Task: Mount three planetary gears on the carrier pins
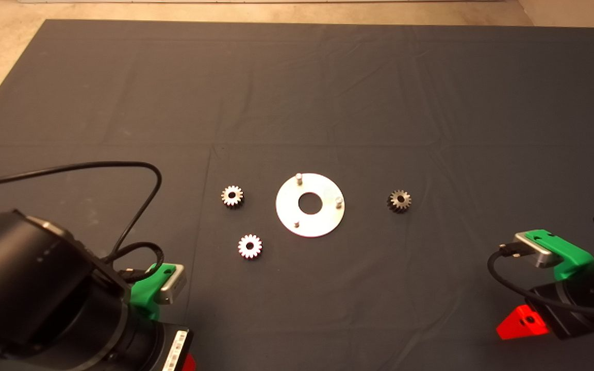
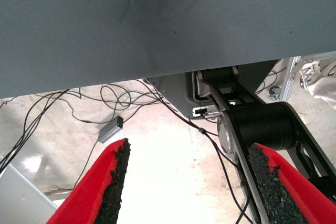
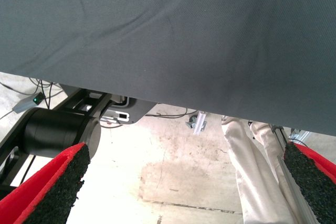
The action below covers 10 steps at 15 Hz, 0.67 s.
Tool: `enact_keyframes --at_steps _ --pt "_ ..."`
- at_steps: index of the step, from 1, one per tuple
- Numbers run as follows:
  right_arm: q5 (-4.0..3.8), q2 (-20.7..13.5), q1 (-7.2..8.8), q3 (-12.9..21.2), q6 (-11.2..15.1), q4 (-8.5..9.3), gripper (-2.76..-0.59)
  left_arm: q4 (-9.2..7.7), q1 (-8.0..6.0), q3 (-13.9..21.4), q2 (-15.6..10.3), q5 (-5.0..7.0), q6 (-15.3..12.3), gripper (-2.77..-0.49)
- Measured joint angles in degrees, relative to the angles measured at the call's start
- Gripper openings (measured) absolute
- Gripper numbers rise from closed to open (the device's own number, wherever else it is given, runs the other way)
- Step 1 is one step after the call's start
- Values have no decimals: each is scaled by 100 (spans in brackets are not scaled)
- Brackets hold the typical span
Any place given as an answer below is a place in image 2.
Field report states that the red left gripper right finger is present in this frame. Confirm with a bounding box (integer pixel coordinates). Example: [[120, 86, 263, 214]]
[[247, 142, 336, 224]]

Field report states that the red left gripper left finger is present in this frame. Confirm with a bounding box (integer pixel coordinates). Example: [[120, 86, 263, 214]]
[[46, 137, 131, 224]]

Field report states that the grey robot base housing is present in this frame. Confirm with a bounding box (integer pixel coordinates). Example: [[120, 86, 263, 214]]
[[143, 60, 279, 120]]

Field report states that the grey power adapter box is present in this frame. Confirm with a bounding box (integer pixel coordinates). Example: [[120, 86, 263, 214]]
[[97, 115, 124, 143]]

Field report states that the white cabinet panel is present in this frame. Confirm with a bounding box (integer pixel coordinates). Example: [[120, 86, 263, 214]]
[[0, 155, 58, 224]]

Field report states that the small caster wheel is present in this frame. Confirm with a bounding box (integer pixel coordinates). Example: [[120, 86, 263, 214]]
[[268, 87, 281, 100]]

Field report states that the white trouser leg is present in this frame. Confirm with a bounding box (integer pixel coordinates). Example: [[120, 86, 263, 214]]
[[307, 74, 336, 109]]

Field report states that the white sneaker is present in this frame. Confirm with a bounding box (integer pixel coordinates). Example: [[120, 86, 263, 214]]
[[299, 60, 322, 88]]

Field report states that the dark grey table cloth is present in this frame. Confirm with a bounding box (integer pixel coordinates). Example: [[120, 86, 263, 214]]
[[0, 0, 336, 99]]

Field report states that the thin black floor cable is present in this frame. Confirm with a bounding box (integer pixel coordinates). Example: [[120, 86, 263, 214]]
[[0, 90, 79, 175], [68, 90, 132, 125]]

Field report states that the black floor cable with ferrite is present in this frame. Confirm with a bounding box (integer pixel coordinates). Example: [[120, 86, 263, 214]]
[[135, 78, 254, 224]]

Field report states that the aluminium profile frame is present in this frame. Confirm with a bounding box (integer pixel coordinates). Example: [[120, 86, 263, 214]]
[[280, 52, 336, 101]]

